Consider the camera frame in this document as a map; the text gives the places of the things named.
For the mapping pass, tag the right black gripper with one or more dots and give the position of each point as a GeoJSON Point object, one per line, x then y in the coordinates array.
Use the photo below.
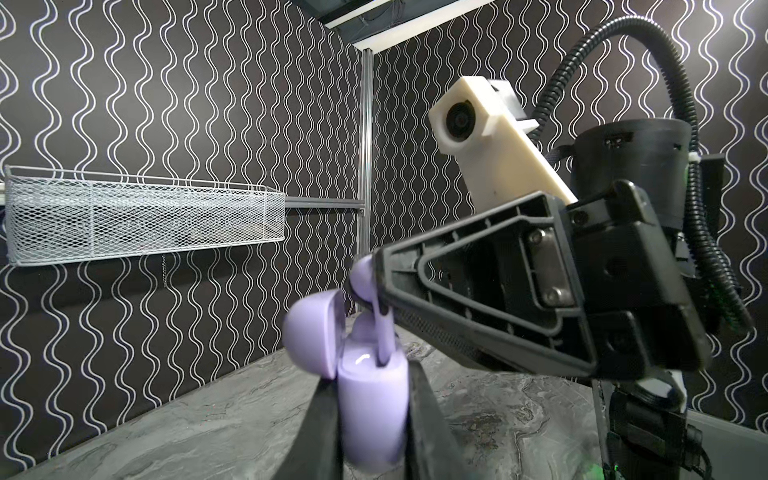
{"type": "Point", "coordinates": [609, 302]}

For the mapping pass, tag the purple earbud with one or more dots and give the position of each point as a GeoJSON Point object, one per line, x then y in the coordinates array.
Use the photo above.
{"type": "Point", "coordinates": [363, 287]}
{"type": "Point", "coordinates": [364, 328]}

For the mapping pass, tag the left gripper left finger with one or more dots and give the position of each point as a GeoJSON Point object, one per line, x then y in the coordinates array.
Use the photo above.
{"type": "Point", "coordinates": [316, 452]}

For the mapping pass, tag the white mesh wall basket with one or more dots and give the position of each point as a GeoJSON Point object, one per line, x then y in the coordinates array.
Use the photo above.
{"type": "Point", "coordinates": [58, 216]}

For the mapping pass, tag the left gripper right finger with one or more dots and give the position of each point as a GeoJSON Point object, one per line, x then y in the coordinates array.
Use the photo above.
{"type": "Point", "coordinates": [432, 451]}

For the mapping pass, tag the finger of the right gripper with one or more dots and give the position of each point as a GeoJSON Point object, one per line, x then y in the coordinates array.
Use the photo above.
{"type": "Point", "coordinates": [450, 344]}

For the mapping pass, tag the purple round charging case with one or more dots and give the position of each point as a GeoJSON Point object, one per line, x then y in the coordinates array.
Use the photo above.
{"type": "Point", "coordinates": [373, 399]}

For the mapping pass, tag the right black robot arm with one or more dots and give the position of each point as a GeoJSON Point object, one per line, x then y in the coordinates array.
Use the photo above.
{"type": "Point", "coordinates": [645, 433]}

